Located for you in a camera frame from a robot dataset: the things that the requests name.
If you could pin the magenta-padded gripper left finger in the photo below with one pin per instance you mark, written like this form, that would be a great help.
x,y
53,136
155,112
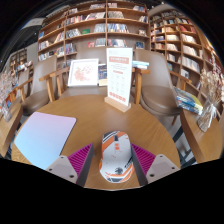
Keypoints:
x,y
80,160

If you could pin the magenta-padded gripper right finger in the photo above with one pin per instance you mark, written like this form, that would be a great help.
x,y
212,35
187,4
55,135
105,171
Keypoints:
x,y
146,160

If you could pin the white orange computer mouse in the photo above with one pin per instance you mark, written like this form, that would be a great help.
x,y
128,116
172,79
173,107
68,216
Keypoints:
x,y
116,156

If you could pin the pink blue gradient mouse pad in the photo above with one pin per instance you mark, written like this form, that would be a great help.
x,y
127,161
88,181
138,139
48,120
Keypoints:
x,y
45,138

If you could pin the round wooden side table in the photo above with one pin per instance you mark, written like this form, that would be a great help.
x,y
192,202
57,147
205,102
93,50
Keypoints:
x,y
8,130
203,143

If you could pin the stack of colourful magazines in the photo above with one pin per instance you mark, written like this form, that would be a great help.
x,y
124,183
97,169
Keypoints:
x,y
188,101

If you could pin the white framed floral picture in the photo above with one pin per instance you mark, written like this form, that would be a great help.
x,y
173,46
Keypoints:
x,y
83,72

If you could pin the dark book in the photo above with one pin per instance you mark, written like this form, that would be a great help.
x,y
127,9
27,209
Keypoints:
x,y
102,75

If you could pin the white orange sign, wooden base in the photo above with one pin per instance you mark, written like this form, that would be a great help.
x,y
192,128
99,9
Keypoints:
x,y
119,75

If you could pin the stack of light blue books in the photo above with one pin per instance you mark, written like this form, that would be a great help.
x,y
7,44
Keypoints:
x,y
140,64

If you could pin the small distant wooden bookshelf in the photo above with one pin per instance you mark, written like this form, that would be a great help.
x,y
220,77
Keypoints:
x,y
20,60

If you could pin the tall wooden bookshelf with books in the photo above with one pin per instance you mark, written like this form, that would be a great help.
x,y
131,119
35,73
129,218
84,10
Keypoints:
x,y
180,43

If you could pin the wide wooden bookshelf with books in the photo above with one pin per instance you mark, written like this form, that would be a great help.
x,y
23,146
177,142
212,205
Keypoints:
x,y
93,30

